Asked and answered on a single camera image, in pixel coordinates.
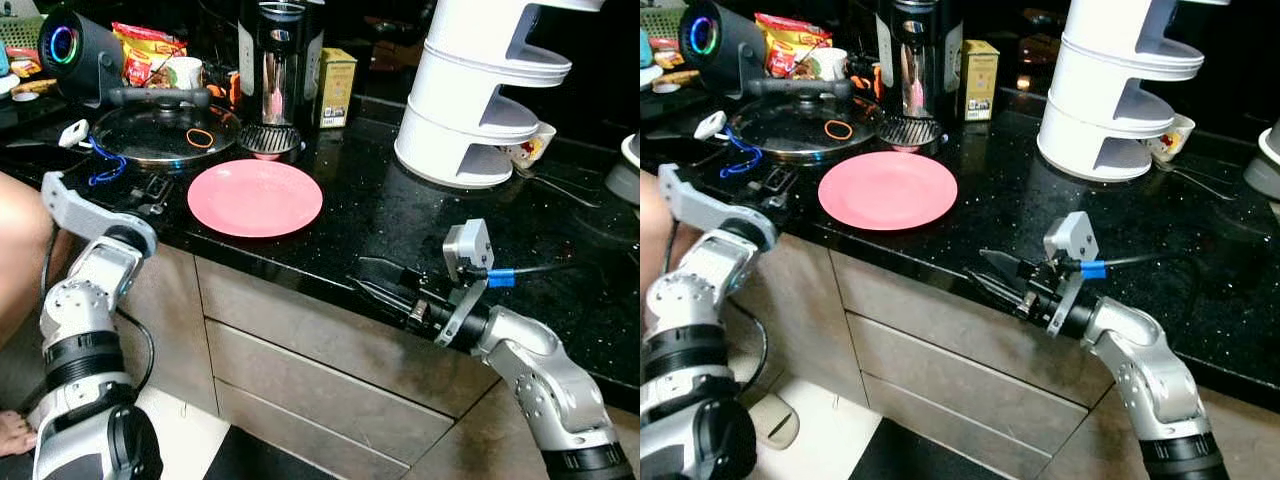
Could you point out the yellow carton box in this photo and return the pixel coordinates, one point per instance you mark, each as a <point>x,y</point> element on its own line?
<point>980,80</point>
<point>338,88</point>

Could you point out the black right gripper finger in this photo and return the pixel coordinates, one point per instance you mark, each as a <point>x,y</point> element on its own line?
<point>1000,293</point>
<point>392,277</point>
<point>1010,266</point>
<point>385,303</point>

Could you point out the yellow red noodle packet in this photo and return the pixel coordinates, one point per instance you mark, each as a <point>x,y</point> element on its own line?
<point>790,42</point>
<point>145,50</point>

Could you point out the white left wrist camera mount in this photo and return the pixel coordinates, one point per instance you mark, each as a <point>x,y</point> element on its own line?
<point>700,205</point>
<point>85,210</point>

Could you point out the orange rubber band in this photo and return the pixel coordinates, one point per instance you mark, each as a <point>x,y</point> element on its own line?
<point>189,138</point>
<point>827,130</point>

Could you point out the orange black tool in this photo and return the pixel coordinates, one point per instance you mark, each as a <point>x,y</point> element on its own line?
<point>864,82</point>
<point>222,90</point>

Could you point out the person in blue shorts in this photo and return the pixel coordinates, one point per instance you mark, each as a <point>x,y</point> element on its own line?
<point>650,235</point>
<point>20,250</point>

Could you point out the beige slipper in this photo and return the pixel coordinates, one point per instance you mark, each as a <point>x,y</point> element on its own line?
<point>775,422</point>

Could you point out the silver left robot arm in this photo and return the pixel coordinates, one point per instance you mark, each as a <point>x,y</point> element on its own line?
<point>690,300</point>
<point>85,300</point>

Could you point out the black floor mat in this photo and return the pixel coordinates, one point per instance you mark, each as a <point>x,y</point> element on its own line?
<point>300,460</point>
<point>940,455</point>

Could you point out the metal spoon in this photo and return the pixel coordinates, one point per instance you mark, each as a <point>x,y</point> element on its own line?
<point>1200,180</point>
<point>558,187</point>

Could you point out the pink plate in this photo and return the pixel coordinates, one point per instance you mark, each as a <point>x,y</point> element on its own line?
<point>888,190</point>
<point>255,200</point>

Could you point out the grey drawer front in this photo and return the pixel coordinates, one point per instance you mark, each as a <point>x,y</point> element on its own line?
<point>320,390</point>
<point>955,382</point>
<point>945,432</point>
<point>300,440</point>
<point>330,325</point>
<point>960,318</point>

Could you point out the white tiered rack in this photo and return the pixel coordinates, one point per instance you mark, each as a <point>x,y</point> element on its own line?
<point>1095,135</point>
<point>450,140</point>

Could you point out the white key fob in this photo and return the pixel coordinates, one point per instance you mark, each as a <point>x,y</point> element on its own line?
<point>74,133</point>
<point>710,125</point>

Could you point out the small snack packet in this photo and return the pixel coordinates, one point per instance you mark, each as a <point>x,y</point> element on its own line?
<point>25,68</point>
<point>665,50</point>

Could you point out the glass pot lid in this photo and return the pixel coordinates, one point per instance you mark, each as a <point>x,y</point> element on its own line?
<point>150,140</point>
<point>790,132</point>

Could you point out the green plastic basket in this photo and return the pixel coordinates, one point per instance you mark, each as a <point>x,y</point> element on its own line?
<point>662,22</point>
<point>20,30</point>

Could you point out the white floral print mug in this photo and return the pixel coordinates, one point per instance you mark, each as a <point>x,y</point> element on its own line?
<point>530,145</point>
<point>1172,138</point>

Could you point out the black coffee machine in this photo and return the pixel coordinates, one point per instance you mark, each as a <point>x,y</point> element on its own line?
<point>280,60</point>
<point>918,55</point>

